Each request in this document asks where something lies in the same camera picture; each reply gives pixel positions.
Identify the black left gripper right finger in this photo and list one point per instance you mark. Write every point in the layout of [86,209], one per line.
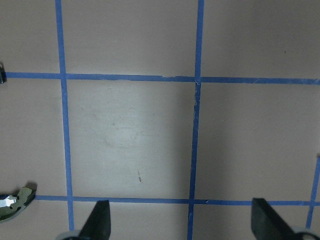
[266,223]

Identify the olive green brake shoe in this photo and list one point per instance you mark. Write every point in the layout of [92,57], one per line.
[12,205]

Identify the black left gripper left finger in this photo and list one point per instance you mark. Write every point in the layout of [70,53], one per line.
[98,224]

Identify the small black plastic bracket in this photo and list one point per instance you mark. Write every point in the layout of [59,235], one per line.
[3,77]

